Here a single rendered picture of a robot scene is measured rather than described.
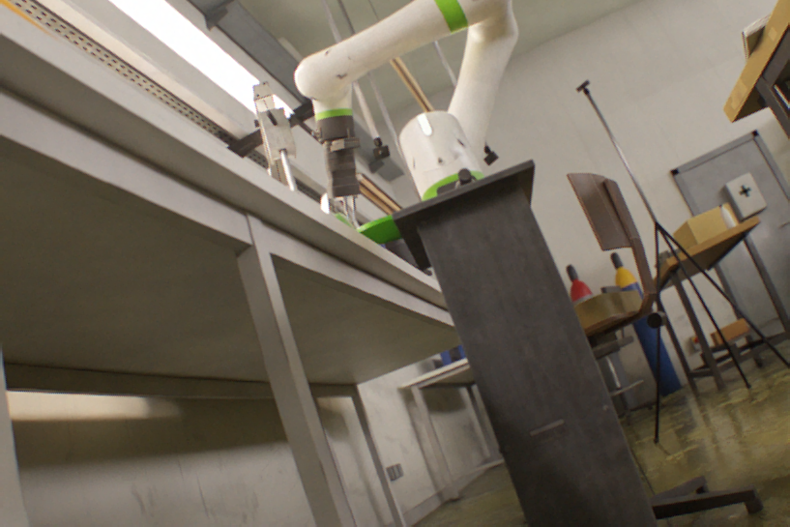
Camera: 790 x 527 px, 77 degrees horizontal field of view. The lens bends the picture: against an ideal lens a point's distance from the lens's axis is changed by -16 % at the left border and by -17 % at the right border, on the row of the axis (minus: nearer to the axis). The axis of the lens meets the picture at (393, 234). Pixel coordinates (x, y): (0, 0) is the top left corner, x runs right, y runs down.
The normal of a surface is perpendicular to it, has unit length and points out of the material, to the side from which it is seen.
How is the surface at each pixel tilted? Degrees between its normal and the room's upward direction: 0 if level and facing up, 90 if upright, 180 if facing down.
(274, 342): 90
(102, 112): 180
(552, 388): 90
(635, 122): 90
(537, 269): 90
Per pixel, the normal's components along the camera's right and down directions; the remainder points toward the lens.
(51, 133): 0.89, -0.41
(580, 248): -0.33, -0.24
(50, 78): 0.32, 0.88
